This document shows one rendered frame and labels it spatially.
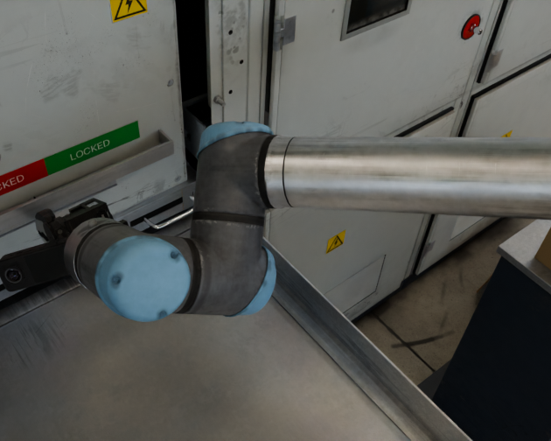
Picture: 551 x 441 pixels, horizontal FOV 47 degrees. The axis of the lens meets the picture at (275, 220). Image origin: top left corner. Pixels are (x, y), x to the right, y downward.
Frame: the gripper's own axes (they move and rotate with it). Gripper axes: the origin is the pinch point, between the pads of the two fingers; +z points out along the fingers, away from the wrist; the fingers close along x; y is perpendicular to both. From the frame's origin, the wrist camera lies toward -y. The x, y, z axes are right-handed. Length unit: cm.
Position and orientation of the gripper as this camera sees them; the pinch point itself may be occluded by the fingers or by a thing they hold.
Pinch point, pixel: (39, 230)
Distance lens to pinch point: 101.7
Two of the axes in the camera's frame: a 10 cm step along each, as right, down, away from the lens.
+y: 7.8, -4.3, 4.6
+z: -5.7, -1.7, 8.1
